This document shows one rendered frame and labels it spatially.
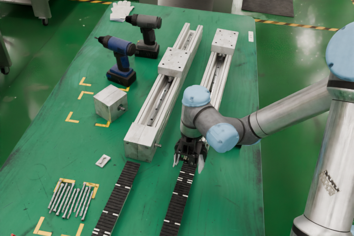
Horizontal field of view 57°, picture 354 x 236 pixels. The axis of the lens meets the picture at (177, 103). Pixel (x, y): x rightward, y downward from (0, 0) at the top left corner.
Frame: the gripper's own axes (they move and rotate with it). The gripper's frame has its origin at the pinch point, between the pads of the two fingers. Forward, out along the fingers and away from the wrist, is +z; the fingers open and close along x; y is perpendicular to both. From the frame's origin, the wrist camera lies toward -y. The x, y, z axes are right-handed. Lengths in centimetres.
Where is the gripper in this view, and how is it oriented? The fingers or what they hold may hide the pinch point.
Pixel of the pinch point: (189, 164)
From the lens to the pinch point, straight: 116.7
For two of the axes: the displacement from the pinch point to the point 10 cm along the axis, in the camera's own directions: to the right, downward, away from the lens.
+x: 9.6, 2.1, -1.6
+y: -2.6, 6.5, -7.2
